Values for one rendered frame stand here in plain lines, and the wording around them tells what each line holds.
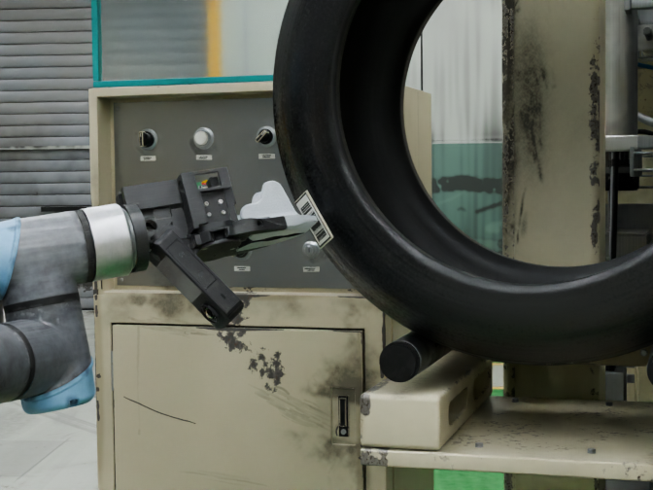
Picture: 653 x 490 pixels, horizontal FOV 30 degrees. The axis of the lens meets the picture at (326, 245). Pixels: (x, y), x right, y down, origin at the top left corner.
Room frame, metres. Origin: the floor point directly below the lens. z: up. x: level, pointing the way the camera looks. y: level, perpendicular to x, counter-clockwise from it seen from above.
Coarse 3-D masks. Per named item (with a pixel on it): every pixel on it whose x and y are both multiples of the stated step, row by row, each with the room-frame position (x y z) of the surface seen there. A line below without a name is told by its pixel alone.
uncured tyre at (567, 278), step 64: (320, 0) 1.32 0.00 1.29; (384, 0) 1.58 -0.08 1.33; (320, 64) 1.32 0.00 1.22; (384, 64) 1.59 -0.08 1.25; (320, 128) 1.32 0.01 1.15; (384, 128) 1.59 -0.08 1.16; (320, 192) 1.33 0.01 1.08; (384, 192) 1.59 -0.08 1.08; (384, 256) 1.30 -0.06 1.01; (448, 256) 1.57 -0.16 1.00; (640, 256) 1.22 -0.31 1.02; (448, 320) 1.29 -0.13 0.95; (512, 320) 1.26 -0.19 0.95; (576, 320) 1.24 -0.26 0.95; (640, 320) 1.23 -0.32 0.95
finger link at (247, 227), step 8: (280, 216) 1.29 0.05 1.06; (232, 224) 1.27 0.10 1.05; (240, 224) 1.26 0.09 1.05; (248, 224) 1.26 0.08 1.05; (256, 224) 1.27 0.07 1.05; (264, 224) 1.27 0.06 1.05; (272, 224) 1.28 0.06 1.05; (280, 224) 1.29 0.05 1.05; (224, 232) 1.26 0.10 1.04; (232, 232) 1.25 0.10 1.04; (240, 232) 1.26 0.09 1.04; (248, 232) 1.26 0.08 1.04; (256, 232) 1.27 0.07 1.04; (264, 232) 1.28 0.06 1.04; (216, 240) 1.27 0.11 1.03
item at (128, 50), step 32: (96, 0) 2.23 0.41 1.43; (128, 0) 2.22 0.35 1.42; (160, 0) 2.20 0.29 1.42; (192, 0) 2.18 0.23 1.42; (224, 0) 2.16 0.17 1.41; (256, 0) 2.15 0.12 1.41; (288, 0) 2.13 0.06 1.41; (96, 32) 2.23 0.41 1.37; (128, 32) 2.22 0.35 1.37; (160, 32) 2.20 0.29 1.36; (192, 32) 2.18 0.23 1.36; (224, 32) 2.17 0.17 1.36; (256, 32) 2.15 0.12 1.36; (96, 64) 2.23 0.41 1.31; (128, 64) 2.22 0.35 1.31; (160, 64) 2.20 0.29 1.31; (192, 64) 2.18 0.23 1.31; (224, 64) 2.17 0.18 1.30; (256, 64) 2.15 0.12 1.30
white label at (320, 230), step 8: (304, 192) 1.34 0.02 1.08; (296, 200) 1.36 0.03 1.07; (304, 200) 1.35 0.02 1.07; (312, 200) 1.33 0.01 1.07; (304, 208) 1.35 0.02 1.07; (312, 208) 1.34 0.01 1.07; (320, 216) 1.33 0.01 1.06; (320, 224) 1.34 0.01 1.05; (312, 232) 1.36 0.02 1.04; (320, 232) 1.34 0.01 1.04; (328, 232) 1.33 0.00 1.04; (320, 240) 1.35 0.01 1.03; (328, 240) 1.33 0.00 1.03; (320, 248) 1.36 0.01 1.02
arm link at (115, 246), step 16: (96, 208) 1.23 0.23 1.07; (112, 208) 1.24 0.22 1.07; (96, 224) 1.21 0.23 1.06; (112, 224) 1.22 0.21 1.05; (128, 224) 1.23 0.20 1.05; (96, 240) 1.21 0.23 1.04; (112, 240) 1.21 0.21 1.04; (128, 240) 1.22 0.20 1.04; (96, 256) 1.21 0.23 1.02; (112, 256) 1.22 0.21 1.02; (128, 256) 1.22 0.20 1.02; (96, 272) 1.22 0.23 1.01; (112, 272) 1.23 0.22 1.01; (128, 272) 1.24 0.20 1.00
